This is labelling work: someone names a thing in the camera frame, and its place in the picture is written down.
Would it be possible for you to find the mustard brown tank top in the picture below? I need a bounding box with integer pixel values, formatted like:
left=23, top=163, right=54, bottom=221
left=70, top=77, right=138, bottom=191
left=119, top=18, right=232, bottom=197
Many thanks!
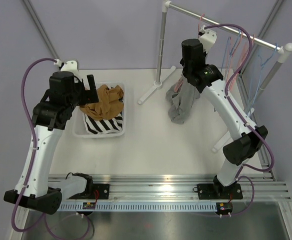
left=79, top=84, right=124, bottom=121

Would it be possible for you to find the black white striped tank top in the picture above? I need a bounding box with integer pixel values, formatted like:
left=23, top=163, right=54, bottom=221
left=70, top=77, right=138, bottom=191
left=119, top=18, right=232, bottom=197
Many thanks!
left=83, top=114, right=123, bottom=135

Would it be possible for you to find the grey tank top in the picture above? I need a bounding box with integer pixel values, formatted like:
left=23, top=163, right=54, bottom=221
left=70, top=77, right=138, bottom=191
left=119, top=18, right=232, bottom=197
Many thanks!
left=165, top=76, right=200, bottom=125

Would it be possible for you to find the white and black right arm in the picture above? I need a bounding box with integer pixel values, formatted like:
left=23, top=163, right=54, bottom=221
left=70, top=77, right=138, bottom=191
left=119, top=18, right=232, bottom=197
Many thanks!
left=180, top=38, right=268, bottom=200

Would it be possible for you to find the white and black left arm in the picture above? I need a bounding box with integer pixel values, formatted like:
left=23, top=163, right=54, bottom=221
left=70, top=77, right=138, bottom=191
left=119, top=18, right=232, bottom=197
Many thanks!
left=4, top=71, right=99, bottom=215

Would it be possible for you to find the white plastic basket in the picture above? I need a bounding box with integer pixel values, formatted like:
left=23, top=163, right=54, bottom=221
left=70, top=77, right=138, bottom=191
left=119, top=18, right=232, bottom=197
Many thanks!
left=72, top=83, right=125, bottom=139

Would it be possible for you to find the grey metal clothes rack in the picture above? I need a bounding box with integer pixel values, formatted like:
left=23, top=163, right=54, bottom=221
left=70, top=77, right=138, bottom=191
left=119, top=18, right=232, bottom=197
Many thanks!
left=136, top=0, right=292, bottom=153

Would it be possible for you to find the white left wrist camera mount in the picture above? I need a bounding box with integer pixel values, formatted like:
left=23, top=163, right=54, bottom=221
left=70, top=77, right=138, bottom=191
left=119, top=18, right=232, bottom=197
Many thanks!
left=54, top=59, right=79, bottom=76

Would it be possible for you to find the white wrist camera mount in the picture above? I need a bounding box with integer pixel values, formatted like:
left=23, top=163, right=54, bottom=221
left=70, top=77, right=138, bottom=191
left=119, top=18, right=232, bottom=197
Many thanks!
left=54, top=59, right=79, bottom=76
left=198, top=25, right=217, bottom=53

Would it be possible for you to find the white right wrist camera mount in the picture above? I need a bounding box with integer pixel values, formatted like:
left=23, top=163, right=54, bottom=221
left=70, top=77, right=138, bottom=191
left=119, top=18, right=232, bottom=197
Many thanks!
left=198, top=25, right=217, bottom=53

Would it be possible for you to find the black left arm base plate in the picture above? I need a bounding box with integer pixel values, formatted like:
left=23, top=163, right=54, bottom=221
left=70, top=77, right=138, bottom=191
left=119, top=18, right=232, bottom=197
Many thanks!
left=84, top=183, right=110, bottom=200

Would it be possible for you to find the aluminium mounting rail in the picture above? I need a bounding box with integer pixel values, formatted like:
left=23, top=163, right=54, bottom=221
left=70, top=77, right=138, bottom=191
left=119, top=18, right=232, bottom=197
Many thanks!
left=47, top=172, right=291, bottom=203

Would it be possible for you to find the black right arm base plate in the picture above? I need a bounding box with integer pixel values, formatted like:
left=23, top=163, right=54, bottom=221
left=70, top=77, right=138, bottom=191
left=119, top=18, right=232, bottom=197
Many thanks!
left=193, top=182, right=243, bottom=200

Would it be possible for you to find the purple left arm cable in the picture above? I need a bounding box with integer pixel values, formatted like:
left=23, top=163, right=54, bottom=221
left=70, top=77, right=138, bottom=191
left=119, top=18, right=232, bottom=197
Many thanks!
left=12, top=57, right=95, bottom=238

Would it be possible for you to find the white slotted cable duct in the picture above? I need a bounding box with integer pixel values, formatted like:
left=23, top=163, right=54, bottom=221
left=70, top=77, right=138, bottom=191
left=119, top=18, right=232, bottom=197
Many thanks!
left=59, top=201, right=217, bottom=212

